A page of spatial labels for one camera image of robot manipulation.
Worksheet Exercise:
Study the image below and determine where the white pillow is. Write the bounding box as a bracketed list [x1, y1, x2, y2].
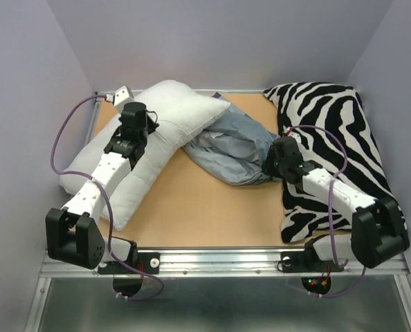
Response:
[58, 80, 232, 232]

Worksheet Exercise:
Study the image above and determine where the grey-blue pillowcase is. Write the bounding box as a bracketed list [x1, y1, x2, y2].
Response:
[183, 103, 282, 186]

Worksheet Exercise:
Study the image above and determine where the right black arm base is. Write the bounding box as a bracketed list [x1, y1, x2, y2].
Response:
[276, 249, 344, 297]

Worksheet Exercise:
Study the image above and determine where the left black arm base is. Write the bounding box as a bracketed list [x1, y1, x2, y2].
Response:
[98, 252, 165, 302]

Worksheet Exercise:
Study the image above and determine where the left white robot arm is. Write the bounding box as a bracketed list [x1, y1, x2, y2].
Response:
[45, 102, 158, 273]

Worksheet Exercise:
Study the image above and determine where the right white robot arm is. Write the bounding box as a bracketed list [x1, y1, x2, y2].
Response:
[263, 136, 410, 270]

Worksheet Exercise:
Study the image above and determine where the zebra print pillow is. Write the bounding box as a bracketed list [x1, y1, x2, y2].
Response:
[264, 82, 394, 243]

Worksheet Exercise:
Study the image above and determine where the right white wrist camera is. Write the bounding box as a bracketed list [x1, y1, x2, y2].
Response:
[284, 127, 302, 144]

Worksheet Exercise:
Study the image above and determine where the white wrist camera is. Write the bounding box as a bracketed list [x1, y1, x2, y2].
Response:
[284, 127, 302, 144]
[113, 86, 134, 113]

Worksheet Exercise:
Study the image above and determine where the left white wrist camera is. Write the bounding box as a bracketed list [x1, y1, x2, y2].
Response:
[113, 86, 134, 113]

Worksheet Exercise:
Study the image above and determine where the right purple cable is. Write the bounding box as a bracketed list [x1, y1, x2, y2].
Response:
[284, 124, 367, 297]

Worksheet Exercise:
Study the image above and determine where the purple cable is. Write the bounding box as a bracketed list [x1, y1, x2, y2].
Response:
[50, 93, 165, 302]
[284, 124, 367, 297]

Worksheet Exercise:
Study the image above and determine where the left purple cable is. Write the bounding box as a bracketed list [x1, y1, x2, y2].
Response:
[50, 93, 165, 302]

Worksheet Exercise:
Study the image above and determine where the aluminium front rail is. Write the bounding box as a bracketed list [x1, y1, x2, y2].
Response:
[39, 247, 410, 279]

